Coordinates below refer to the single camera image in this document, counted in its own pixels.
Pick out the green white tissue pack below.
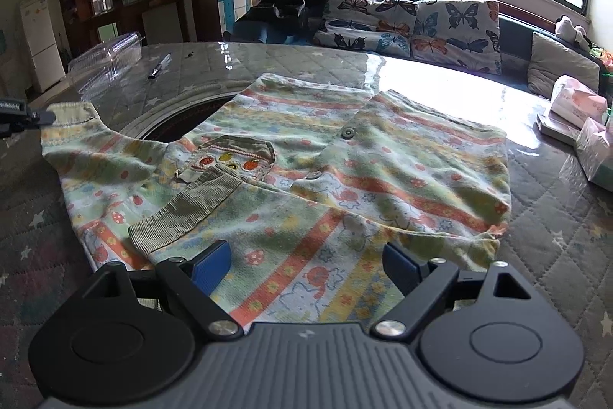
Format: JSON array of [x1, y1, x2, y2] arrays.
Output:
[[575, 109, 613, 194]]

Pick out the black bag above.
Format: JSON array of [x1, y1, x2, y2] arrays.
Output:
[[234, 0, 308, 44]]

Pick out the colourful toy flowers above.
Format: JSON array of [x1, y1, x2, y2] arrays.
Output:
[[590, 47, 613, 77]]

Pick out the white refrigerator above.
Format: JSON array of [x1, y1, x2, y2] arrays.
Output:
[[19, 0, 66, 94]]

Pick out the white plush toy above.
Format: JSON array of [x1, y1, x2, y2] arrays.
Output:
[[556, 15, 592, 50]]

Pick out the pink tissue pack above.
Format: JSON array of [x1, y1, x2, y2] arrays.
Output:
[[550, 75, 609, 127]]

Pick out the flat grey book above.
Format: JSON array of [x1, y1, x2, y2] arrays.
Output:
[[535, 114, 582, 146]]

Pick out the blue cabinet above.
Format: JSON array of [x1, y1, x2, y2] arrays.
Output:
[[215, 0, 254, 38]]

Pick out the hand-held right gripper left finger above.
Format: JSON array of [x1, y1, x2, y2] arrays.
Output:
[[79, 239, 245, 339]]

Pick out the black pen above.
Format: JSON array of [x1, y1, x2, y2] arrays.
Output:
[[148, 53, 172, 80]]

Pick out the patterned green children's shirt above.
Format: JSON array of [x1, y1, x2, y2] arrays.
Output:
[[41, 74, 512, 326]]

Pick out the grey cushion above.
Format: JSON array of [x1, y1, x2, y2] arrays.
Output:
[[527, 31, 600, 99]]

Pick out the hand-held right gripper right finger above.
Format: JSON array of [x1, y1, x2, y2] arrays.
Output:
[[374, 241, 547, 339]]

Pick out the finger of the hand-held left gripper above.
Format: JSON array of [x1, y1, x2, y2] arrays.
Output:
[[26, 107, 56, 126]]

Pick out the round table burner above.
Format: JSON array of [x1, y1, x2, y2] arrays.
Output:
[[117, 83, 247, 141]]

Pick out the blue covered bench sofa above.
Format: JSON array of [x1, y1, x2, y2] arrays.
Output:
[[311, 0, 613, 103]]

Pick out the quilted star table cover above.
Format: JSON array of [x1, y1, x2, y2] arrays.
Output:
[[0, 40, 613, 391]]

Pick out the clear plastic container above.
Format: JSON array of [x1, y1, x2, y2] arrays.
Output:
[[68, 32, 144, 103]]

